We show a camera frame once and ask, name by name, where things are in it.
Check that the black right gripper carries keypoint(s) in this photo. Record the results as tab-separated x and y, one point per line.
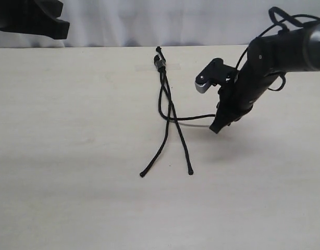
240	97

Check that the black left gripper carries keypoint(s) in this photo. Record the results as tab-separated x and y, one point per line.
33	17

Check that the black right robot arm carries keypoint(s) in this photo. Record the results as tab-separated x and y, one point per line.
268	58

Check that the white curtain backdrop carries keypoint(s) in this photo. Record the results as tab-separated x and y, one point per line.
161	23

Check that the clear adhesive tape strip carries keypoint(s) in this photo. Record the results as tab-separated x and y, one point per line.
152	67

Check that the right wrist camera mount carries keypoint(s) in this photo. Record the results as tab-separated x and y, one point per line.
215	73

